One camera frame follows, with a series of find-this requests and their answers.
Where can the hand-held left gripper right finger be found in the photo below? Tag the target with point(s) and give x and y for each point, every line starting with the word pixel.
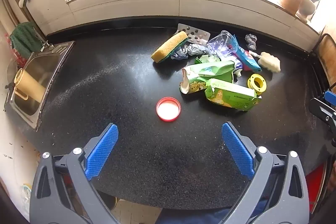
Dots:
pixel 237 150

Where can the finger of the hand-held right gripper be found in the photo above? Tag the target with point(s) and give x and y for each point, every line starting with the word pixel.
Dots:
pixel 329 95
pixel 321 109

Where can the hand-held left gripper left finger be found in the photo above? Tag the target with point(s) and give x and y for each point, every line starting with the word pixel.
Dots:
pixel 102 153

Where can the clear plastic cup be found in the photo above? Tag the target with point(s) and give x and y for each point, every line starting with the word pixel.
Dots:
pixel 221 44

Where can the blue white paper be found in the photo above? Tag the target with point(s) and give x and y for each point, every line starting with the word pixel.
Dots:
pixel 190 50

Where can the flattened green carton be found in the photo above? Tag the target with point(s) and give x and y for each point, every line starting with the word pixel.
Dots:
pixel 231 95

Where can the white sponge brush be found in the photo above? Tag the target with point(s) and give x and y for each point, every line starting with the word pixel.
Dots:
pixel 269 62

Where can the yellow tape spool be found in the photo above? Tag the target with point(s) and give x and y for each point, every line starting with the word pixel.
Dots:
pixel 252 83

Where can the red plastic container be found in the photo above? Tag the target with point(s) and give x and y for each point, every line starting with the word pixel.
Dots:
pixel 315 187

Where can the red jar lid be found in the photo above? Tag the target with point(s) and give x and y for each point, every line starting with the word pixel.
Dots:
pixel 168 109

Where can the torn green carton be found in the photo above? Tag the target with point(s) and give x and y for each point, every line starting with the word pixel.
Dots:
pixel 207 74

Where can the blue toothpaste tube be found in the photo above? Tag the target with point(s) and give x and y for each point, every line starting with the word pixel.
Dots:
pixel 246 57

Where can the crumpled grey foil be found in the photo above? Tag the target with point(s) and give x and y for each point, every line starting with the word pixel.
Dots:
pixel 250 41

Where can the green white crumpled packet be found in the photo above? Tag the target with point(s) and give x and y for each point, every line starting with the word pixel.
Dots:
pixel 207 59

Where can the beige plastic cup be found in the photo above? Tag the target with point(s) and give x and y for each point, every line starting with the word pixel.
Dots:
pixel 27 85

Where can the steel sink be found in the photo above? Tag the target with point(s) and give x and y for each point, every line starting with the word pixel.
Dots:
pixel 35 74

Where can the yellow sponge with green scourer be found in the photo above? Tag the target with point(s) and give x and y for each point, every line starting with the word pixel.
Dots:
pixel 170 47

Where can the silver pill blister pack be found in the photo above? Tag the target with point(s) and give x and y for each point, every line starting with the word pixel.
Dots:
pixel 195 33

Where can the green knitted cloth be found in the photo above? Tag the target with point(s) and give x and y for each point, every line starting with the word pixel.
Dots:
pixel 22 37

